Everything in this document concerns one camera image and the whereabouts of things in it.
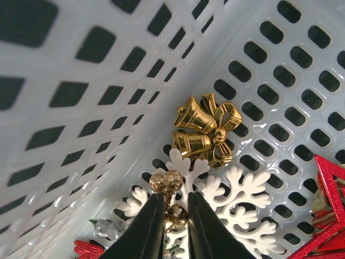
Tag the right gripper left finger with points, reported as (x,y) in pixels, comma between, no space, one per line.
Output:
(144,237)

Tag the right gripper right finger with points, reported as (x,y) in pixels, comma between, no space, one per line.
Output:
(208,237)

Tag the white snowflake ornament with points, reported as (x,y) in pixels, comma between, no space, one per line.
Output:
(237,210)

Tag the red glitter reindeer ornament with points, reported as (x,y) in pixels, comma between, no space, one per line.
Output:
(87,250)

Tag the gold double bell ornament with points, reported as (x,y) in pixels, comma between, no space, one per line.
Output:
(210,124)

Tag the red star ornament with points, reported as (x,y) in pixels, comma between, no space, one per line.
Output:
(329,243)

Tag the white perforated plastic basket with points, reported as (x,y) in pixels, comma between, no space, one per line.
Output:
(90,91)

